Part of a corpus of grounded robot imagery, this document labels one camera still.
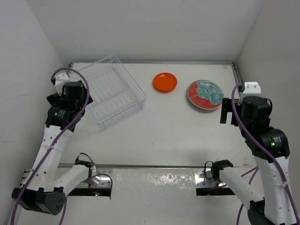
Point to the clear wire dish rack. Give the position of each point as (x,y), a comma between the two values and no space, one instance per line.
(116,95)

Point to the white front cover board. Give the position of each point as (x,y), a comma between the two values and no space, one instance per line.
(146,197)

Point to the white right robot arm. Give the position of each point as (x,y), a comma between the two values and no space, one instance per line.
(270,148)

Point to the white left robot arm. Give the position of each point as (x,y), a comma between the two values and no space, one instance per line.
(41,191)

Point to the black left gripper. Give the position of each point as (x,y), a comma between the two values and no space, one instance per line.
(54,99)

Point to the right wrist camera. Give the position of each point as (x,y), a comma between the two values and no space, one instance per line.
(251,89)

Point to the red and teal plate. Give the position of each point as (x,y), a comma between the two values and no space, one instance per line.
(205,95)

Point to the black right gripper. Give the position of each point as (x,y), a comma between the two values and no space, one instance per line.
(226,106)

